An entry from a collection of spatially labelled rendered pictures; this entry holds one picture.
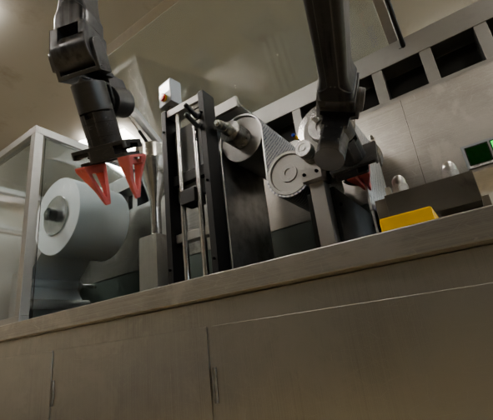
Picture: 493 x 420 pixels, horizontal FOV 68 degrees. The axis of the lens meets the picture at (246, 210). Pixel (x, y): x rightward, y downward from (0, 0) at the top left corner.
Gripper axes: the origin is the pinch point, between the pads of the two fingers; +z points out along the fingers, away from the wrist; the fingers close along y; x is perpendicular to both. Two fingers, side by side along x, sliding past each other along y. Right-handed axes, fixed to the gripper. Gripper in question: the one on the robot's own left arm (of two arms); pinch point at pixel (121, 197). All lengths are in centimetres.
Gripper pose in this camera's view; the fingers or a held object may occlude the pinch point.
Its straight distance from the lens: 68.1
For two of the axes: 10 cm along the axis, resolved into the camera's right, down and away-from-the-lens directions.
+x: -1.7, 2.1, -9.6
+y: -9.6, 1.9, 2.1
